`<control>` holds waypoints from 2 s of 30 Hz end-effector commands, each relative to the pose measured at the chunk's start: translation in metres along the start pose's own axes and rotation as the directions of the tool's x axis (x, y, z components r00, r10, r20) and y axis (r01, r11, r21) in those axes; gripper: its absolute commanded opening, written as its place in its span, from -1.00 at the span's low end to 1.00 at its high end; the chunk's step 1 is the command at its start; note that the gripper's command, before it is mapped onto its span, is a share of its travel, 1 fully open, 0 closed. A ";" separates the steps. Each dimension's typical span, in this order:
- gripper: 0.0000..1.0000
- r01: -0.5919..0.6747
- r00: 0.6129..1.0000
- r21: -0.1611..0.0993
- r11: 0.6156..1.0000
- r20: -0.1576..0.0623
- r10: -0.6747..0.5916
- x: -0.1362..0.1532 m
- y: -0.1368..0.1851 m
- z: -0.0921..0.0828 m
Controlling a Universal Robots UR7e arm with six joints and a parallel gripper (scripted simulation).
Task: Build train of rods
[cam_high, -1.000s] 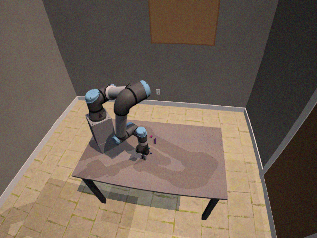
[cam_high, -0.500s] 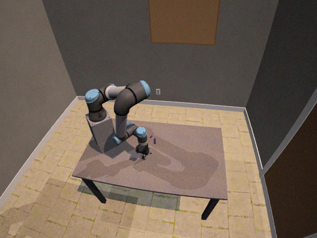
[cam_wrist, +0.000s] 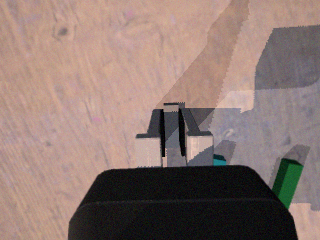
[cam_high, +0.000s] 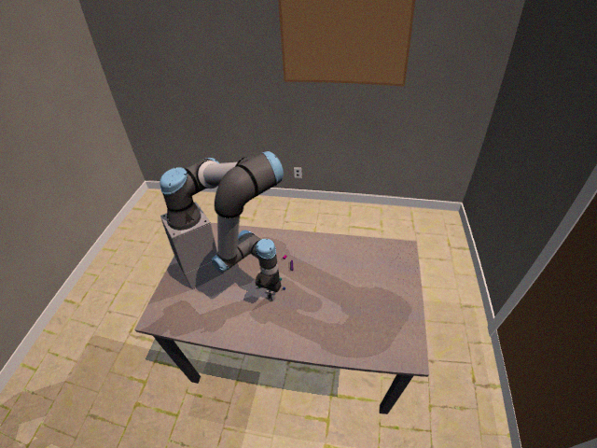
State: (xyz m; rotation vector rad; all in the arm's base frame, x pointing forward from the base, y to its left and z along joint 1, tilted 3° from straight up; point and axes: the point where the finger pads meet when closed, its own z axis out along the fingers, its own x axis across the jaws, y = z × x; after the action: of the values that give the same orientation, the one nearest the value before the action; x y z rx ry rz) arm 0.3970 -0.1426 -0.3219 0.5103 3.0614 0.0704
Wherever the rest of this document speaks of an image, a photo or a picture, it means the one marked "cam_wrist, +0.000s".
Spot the green rod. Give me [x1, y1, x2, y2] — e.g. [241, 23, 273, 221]
[272, 158, 304, 210]

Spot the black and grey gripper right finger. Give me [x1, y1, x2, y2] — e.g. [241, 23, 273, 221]
[178, 108, 214, 166]

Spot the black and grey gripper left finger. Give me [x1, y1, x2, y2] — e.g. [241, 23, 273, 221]
[135, 109, 165, 168]

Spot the grey rectangular bar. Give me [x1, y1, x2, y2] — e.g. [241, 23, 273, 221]
[163, 102, 180, 148]

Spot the turquoise rod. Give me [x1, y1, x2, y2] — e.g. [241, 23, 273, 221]
[214, 154, 227, 165]

